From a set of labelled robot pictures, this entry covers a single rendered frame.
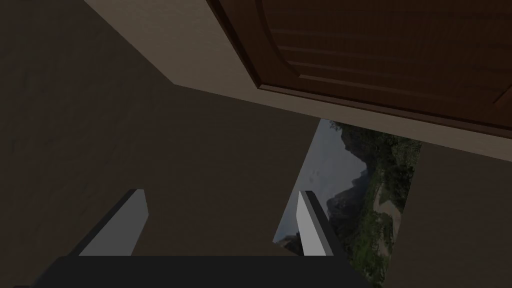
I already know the window with landscape view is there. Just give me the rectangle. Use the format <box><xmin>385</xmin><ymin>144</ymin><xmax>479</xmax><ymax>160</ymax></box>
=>
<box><xmin>271</xmin><ymin>118</ymin><xmax>423</xmax><ymax>286</ymax></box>

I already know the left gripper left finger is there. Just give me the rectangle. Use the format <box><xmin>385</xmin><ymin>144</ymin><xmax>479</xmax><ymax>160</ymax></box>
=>
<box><xmin>70</xmin><ymin>188</ymin><xmax>150</xmax><ymax>257</ymax></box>

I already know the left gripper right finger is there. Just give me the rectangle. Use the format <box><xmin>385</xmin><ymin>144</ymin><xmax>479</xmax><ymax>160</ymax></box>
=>
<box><xmin>295</xmin><ymin>190</ymin><xmax>346</xmax><ymax>257</ymax></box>

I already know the brown wooden door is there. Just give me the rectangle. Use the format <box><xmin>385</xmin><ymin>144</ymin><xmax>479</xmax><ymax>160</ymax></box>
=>
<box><xmin>205</xmin><ymin>0</ymin><xmax>512</xmax><ymax>140</ymax></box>

